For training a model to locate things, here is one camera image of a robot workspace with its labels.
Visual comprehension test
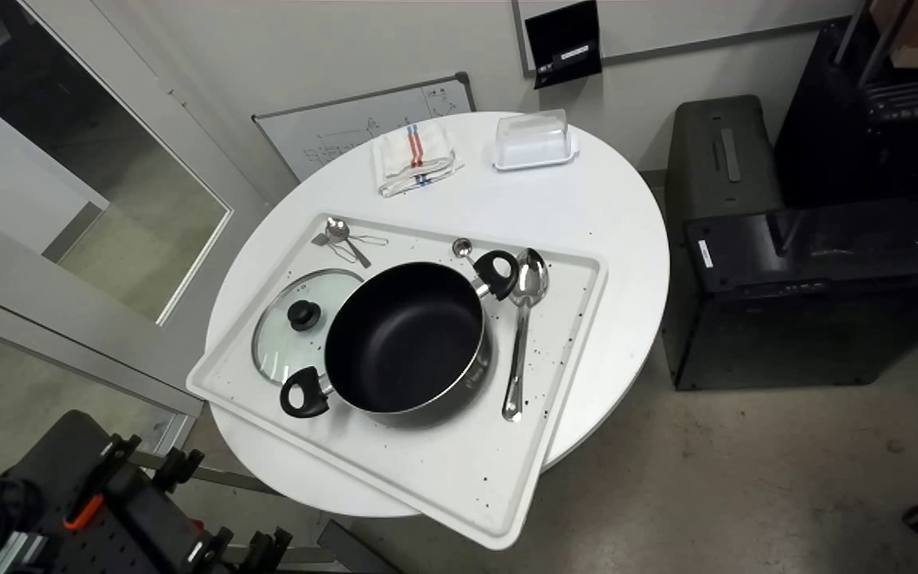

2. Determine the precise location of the glass pot lid black knob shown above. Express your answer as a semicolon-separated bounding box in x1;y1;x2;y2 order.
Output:
250;263;369;389

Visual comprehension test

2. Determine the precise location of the large silver serving spoon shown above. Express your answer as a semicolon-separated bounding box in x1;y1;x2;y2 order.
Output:
522;244;555;313
498;258;549;425

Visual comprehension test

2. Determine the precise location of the folded white striped towel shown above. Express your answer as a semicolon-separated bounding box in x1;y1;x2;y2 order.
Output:
369;118;466;202

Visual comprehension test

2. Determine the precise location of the clear plastic lidded container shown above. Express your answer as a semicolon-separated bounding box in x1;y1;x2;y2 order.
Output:
488;104;582;175

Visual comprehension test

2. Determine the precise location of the white plastic tray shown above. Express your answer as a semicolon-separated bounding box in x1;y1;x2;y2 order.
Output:
181;211;612;554

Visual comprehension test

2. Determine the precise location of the black marker holder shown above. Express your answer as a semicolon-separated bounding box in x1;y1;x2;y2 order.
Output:
522;0;607;93

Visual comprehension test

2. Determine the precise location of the black paper shredder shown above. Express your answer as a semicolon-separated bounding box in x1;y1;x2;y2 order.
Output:
662;93;789;233

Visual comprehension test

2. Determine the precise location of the large black box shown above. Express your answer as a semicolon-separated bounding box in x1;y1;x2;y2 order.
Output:
674;195;918;395

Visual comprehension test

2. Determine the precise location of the black robot stand with clamps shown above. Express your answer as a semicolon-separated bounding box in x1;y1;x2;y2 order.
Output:
0;409;298;574

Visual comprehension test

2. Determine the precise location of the small whiteboard leaning on wall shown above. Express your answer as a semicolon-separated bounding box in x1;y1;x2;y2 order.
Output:
252;69;479;186

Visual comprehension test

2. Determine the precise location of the large wall whiteboard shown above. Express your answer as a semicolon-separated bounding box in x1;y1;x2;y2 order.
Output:
509;0;867;76

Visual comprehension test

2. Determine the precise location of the orange clamp handle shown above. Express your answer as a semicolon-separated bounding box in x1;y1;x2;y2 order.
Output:
61;492;108;535

